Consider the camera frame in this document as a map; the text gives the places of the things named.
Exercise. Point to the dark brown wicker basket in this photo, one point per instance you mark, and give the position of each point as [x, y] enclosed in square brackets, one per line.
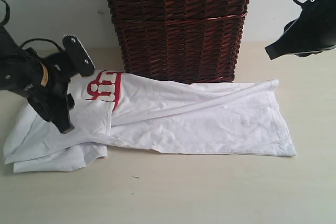
[180, 40]

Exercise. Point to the white t-shirt with red lettering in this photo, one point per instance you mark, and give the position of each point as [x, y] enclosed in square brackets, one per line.
[125, 110]

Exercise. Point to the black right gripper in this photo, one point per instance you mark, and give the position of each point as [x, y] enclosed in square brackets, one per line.
[311, 33]

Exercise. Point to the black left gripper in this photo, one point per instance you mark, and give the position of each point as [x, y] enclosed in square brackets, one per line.
[28, 75]

